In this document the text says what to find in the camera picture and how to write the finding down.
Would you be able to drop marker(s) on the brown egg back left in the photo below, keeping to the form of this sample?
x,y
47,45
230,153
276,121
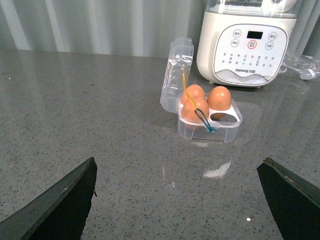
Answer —
x,y
193,90

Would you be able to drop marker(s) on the clear plastic egg box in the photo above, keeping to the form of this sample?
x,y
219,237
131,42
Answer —
x,y
175,82

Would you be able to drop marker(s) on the blue rubber band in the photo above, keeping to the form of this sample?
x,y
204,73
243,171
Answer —
x,y
201,115

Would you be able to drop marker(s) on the brown egg back right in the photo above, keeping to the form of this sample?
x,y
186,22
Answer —
x,y
219,99

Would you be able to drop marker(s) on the brown egg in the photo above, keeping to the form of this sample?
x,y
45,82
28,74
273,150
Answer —
x,y
188,110
219,99
193,90

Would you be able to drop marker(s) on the brown egg front left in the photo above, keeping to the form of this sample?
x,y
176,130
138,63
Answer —
x,y
188,110

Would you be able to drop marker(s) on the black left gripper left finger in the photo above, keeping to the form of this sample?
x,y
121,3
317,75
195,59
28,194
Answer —
x,y
59,213

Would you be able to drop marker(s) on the clear plastic bag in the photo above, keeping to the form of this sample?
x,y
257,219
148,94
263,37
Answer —
x,y
302,66

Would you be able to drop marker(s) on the white Joyoung blender appliance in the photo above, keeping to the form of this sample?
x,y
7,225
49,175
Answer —
x,y
243,42

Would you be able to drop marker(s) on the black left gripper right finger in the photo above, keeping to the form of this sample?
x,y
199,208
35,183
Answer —
x,y
293,201

